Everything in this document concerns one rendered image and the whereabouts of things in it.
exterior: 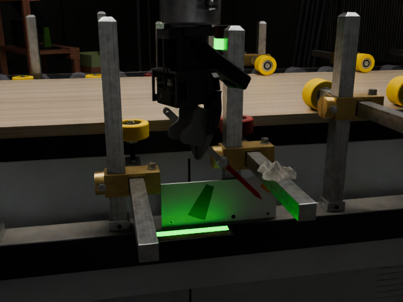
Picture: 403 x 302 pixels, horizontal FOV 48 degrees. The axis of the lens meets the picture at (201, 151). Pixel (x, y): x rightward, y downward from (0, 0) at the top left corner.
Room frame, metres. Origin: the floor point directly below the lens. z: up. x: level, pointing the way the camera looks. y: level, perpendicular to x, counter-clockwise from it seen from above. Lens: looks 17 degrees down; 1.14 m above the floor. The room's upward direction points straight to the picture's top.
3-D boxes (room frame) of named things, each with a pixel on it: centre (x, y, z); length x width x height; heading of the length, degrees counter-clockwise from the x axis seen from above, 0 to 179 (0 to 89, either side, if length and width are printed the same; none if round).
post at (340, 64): (0.99, -0.31, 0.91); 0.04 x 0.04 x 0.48; 12
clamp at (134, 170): (0.89, 0.16, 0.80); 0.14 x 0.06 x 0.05; 102
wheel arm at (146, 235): (0.80, 0.12, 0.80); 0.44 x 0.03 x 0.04; 12
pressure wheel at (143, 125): (1.00, 0.16, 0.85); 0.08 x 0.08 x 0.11
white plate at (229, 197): (0.91, -0.04, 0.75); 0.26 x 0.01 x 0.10; 102
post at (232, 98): (0.94, -0.07, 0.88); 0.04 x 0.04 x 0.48; 12
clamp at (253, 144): (0.94, -0.09, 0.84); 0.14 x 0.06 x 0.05; 102
